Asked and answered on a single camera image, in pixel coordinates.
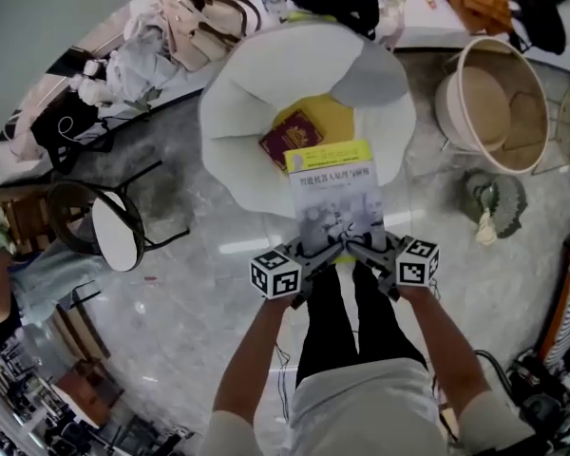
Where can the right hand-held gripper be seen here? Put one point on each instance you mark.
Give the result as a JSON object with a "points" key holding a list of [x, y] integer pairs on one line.
{"points": [[418, 264]]}

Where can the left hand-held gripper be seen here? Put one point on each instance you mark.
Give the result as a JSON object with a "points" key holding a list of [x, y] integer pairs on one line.
{"points": [[275, 276]]}

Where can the yellow grey book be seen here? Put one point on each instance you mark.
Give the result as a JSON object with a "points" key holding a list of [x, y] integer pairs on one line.
{"points": [[332, 193]]}

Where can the white round lounge chair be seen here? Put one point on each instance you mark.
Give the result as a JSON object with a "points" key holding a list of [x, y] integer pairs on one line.
{"points": [[237, 126]]}

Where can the person's left forearm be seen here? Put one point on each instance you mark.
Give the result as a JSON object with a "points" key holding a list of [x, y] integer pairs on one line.
{"points": [[247, 364]]}

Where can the black shoulder bag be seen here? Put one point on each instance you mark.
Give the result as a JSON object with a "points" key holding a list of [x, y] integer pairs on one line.
{"points": [[541, 17]]}

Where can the person's right forearm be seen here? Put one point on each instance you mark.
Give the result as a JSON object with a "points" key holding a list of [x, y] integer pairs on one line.
{"points": [[446, 349]]}

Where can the dark red book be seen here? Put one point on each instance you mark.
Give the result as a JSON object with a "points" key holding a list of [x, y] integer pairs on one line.
{"points": [[290, 136]]}

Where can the orange sofa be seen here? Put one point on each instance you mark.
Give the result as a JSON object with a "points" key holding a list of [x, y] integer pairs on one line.
{"points": [[553, 321]]}

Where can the person's black trousers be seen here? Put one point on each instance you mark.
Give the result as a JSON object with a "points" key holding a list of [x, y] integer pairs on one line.
{"points": [[323, 326]]}

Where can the cream plush toy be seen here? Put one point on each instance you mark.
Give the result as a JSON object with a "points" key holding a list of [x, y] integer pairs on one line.
{"points": [[485, 228]]}

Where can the yellow round seat cushion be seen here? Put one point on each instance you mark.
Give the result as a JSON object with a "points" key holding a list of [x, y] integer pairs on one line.
{"points": [[336, 121]]}

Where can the person's white shirt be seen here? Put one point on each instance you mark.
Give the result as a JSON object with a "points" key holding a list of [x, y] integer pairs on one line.
{"points": [[361, 406]]}

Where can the white round basket table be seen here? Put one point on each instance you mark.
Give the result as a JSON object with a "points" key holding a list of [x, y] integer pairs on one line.
{"points": [[475, 102]]}

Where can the black round chair white seat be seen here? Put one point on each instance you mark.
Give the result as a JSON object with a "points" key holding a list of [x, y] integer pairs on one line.
{"points": [[114, 231]]}

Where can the wooden bench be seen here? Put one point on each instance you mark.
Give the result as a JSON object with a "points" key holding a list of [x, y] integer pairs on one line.
{"points": [[83, 330]]}

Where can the beige handbag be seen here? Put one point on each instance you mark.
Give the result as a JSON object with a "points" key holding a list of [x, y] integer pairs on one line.
{"points": [[209, 22]]}

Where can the grey white clothes pile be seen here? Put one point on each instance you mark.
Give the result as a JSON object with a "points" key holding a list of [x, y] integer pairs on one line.
{"points": [[138, 69]]}

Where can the brown wooden cabinet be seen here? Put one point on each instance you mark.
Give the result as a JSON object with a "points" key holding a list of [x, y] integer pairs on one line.
{"points": [[90, 392]]}

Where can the brown cloth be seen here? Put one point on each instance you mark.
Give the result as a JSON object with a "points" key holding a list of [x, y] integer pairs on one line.
{"points": [[480, 3]]}

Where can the small wooden rack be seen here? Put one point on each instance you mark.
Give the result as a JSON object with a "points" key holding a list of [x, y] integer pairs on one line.
{"points": [[28, 221]]}

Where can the black tote bag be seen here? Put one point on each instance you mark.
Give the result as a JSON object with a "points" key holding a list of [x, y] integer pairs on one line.
{"points": [[52, 126]]}

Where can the pale roller blind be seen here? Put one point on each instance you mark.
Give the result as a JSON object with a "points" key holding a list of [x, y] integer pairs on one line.
{"points": [[52, 17]]}

